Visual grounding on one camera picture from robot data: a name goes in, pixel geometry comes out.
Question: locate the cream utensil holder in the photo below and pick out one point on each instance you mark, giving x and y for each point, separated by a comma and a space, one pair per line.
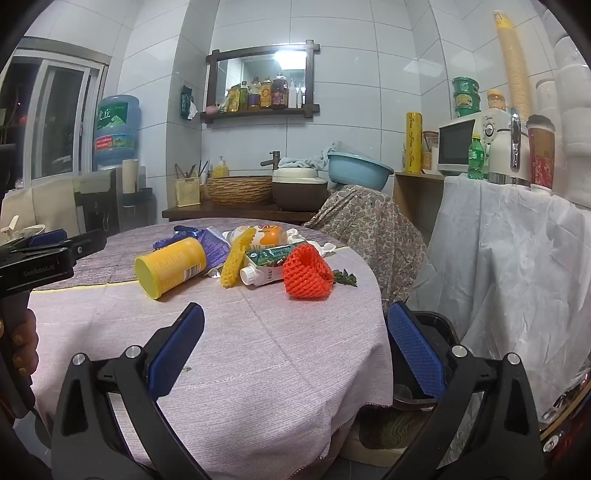
187, 191

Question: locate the white sheet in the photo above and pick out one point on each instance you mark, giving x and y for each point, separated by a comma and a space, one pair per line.
508, 258

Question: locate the person's left hand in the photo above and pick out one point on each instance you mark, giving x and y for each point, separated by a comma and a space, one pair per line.
27, 346

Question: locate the purple label bottle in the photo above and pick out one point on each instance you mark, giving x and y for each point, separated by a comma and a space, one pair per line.
254, 94

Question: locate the white microwave oven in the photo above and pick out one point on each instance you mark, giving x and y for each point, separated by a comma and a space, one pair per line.
455, 143

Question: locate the red foam fruit net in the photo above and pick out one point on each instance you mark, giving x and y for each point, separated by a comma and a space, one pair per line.
307, 272

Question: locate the white paper roll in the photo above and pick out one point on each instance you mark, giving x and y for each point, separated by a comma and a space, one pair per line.
130, 175

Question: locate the orange and white bottle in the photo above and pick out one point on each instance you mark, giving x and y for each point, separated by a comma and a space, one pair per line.
268, 235

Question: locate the pale blue towel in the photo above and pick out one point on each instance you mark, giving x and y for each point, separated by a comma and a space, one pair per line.
300, 161

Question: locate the water dispenser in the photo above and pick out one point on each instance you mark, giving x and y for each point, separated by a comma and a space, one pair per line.
97, 203

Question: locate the brown pot with cream lid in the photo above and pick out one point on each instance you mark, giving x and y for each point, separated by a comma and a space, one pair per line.
298, 194

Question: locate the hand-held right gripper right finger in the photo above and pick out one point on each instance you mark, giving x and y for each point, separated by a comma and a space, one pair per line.
415, 355

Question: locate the sliding window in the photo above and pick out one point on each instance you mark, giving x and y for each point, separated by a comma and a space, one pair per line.
55, 115

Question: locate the floral cloth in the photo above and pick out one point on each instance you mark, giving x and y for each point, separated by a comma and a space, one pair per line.
369, 230

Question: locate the black trash bin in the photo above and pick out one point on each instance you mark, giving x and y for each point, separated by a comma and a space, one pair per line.
434, 327

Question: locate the purple snack packet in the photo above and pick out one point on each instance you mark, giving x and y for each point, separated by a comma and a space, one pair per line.
214, 244

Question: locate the dark wooden counter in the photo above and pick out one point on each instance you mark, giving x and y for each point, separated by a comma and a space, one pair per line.
231, 213

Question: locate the light blue plastic basin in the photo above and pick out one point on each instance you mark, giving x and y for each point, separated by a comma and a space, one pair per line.
360, 170

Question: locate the blue water jug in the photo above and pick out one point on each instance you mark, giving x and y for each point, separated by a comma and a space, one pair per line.
115, 138

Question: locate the wooden framed mirror shelf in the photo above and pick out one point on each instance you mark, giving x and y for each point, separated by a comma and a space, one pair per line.
212, 83

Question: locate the amber oil bottle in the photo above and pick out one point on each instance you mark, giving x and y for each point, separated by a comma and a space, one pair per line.
266, 94

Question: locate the dark sauce bottle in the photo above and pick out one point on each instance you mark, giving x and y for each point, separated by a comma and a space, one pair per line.
279, 92

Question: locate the small yellow oil bottle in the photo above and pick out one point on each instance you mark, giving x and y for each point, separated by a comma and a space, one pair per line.
243, 97

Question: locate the yellow printed roll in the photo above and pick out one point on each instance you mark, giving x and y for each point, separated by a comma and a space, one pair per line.
414, 143

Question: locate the tall white bottle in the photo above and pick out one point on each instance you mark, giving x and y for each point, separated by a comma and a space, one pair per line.
292, 94

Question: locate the wooden cabinet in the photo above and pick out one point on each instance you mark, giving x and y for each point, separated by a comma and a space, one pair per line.
411, 203

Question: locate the white crumpled plastic bag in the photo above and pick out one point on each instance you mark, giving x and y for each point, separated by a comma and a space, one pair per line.
323, 249

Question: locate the yellow cylindrical can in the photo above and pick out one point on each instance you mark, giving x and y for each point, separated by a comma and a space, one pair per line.
171, 267

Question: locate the green instant noodle bowl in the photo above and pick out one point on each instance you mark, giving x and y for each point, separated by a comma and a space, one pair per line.
467, 106
466, 85

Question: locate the metal faucet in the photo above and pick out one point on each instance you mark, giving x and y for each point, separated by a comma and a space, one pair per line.
275, 159

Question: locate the green and white carton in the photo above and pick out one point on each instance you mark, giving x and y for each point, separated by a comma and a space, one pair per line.
265, 272

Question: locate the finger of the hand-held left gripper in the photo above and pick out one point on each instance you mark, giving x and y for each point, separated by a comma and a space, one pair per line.
46, 237
87, 242

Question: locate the tall stack of paper cups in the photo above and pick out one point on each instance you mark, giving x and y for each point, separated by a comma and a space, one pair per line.
512, 69

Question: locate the yellow foam fruit net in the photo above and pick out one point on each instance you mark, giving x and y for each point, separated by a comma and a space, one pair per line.
235, 263

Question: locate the yellow soap dispenser bottle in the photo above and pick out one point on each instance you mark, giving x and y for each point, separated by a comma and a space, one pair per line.
220, 170

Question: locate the green wall tissue pack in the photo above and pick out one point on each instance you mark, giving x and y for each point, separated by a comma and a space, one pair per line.
187, 104

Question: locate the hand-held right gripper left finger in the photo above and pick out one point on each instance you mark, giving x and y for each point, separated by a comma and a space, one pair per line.
178, 350

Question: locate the wicker basket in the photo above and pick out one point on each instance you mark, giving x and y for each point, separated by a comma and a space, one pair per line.
238, 189

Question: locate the orange lidded jar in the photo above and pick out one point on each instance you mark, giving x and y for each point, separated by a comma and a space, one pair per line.
496, 100

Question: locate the yellow green seasoning packet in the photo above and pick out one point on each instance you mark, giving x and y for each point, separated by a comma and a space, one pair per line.
232, 99

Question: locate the glass jar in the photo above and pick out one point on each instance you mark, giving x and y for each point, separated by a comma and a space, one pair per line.
430, 152

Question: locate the short white bottle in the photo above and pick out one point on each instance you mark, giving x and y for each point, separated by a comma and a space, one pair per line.
300, 98

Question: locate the green soda bottle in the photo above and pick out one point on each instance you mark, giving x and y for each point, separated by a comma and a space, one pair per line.
476, 159

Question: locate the green herb sprig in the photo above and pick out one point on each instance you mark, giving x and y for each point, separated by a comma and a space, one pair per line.
345, 278

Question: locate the red paper coffee cup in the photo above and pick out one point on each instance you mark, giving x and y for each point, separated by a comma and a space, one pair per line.
541, 157

